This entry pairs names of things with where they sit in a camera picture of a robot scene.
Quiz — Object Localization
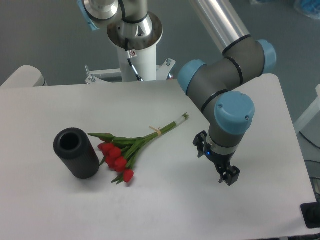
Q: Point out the red tulip bouquet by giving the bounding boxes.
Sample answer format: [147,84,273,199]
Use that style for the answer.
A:
[88,113,189,184]

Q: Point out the white rounded side table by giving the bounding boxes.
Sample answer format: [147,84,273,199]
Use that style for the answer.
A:
[0,65,48,89]

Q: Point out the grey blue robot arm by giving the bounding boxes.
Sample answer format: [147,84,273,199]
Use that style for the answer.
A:
[77,0,277,185]

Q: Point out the white pedestal base frame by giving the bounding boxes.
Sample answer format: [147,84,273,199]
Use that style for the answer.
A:
[84,58,176,85]

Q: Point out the black ribbed cylindrical vase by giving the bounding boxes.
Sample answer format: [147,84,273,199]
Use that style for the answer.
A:
[53,127,100,179]

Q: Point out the black box at table edge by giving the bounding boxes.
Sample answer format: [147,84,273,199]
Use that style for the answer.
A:
[300,202,320,229]

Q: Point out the blue plastic bag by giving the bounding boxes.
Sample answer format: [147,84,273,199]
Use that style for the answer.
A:
[294,0,320,20]

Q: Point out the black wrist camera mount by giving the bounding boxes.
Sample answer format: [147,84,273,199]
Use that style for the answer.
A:
[192,131,207,158]

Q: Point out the white furniture piece right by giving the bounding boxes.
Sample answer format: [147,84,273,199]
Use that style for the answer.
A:
[293,85,320,135]

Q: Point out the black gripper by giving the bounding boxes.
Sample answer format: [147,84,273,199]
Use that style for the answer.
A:
[207,149,241,186]

